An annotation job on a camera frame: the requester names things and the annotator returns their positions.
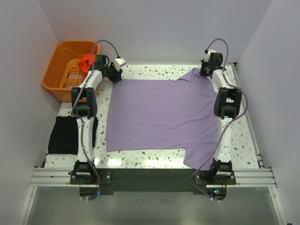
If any purple cable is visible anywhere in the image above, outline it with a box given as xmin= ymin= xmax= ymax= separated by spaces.
xmin=70 ymin=40 xmax=121 ymax=201
xmin=190 ymin=37 xmax=249 ymax=196

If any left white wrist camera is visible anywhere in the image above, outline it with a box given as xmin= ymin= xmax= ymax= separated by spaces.
xmin=114 ymin=58 xmax=126 ymax=70

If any aluminium rail frame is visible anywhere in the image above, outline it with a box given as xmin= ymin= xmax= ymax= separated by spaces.
xmin=20 ymin=65 xmax=287 ymax=225

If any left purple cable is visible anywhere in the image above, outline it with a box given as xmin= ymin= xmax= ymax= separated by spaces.
xmin=70 ymin=40 xmax=121 ymax=201

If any orange t shirt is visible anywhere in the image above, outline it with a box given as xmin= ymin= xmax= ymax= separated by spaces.
xmin=78 ymin=53 xmax=96 ymax=74

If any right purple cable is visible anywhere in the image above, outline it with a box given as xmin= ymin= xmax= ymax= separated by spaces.
xmin=190 ymin=37 xmax=249 ymax=196

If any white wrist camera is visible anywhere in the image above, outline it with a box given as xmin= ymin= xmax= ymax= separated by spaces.
xmin=204 ymin=49 xmax=216 ymax=62
xmin=114 ymin=58 xmax=126 ymax=70

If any orange plastic basket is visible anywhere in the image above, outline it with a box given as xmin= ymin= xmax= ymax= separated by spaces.
xmin=42 ymin=41 xmax=94 ymax=102

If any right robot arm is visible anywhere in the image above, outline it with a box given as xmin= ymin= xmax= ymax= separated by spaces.
xmin=195 ymin=50 xmax=242 ymax=186

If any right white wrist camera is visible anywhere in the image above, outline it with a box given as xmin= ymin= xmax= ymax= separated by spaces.
xmin=204 ymin=49 xmax=216 ymax=62

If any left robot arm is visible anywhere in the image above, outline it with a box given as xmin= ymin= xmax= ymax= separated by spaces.
xmin=69 ymin=55 xmax=126 ymax=184

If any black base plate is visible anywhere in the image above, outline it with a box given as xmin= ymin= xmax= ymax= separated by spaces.
xmin=69 ymin=168 xmax=237 ymax=199

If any folded black t shirt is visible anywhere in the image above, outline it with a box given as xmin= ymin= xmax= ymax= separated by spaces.
xmin=47 ymin=115 xmax=99 ymax=155

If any purple t shirt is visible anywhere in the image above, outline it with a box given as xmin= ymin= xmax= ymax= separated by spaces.
xmin=106 ymin=68 xmax=220 ymax=170

